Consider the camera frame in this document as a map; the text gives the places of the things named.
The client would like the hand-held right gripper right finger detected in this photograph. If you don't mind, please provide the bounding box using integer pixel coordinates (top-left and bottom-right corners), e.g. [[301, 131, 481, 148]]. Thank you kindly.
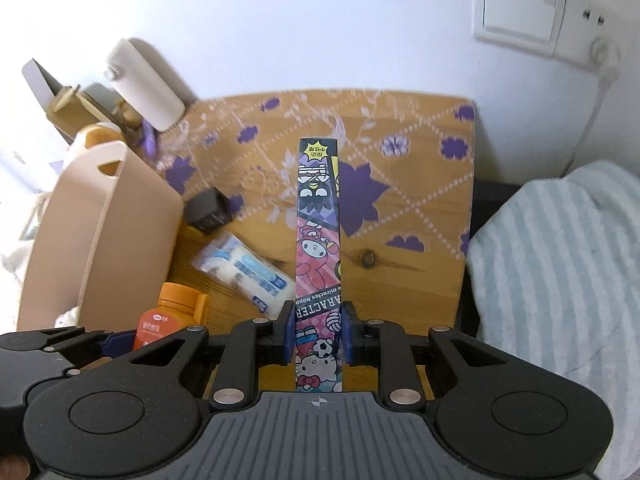
[[344, 300, 531, 408]]

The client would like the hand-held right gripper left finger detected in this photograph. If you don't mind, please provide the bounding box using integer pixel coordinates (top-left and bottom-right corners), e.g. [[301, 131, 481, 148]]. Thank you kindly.
[[107, 300, 297, 409]]

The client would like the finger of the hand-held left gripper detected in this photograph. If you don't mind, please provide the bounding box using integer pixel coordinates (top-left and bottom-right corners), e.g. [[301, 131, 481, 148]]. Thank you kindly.
[[75, 329, 138, 367]]

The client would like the orange pill bottle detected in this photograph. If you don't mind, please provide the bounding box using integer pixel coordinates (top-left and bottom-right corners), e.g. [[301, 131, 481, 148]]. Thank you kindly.
[[132, 282, 208, 351]]

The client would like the cartoon printed pen box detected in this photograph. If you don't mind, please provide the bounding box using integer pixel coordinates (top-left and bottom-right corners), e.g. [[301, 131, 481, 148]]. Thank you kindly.
[[295, 137, 346, 393]]

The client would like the beige plastic basket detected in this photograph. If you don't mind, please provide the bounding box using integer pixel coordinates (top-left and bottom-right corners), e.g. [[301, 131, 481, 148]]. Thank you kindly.
[[17, 140, 185, 333]]

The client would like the person's left hand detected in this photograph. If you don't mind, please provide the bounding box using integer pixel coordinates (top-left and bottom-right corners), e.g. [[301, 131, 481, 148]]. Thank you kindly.
[[0, 452, 30, 480]]

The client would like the white blue tissue packet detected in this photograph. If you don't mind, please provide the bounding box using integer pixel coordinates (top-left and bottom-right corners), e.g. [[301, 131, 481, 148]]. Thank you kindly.
[[192, 232, 297, 318]]

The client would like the small black box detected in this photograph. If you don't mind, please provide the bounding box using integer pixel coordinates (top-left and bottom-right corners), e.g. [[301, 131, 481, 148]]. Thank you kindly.
[[184, 187, 232, 236]]

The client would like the purple pen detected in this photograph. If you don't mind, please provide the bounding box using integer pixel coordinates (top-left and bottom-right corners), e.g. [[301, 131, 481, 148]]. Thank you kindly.
[[141, 120, 159, 158]]

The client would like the orange white plush toy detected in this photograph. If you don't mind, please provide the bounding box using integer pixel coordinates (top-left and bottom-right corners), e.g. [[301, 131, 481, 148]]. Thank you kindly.
[[62, 97, 143, 171]]

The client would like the striped light blue blanket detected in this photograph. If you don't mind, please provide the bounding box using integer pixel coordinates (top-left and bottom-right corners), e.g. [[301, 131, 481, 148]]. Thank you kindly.
[[465, 160, 640, 461]]

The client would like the purple floral table mat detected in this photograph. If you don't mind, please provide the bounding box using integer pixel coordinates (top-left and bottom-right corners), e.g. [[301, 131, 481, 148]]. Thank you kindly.
[[150, 87, 477, 261]]

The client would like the brown cardboard box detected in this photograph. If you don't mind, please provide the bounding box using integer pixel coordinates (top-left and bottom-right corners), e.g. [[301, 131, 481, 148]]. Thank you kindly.
[[21, 59, 123, 143]]

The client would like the white bottle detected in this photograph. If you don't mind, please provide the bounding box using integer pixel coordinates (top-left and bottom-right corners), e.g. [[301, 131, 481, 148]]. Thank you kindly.
[[105, 37, 187, 133]]

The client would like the white light switch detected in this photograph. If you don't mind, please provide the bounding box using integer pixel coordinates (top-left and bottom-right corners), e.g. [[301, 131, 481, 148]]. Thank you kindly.
[[474, 0, 568, 58]]

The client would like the white plug with cable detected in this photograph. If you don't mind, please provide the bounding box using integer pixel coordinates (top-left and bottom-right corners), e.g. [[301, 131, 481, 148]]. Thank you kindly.
[[575, 37, 622, 176]]

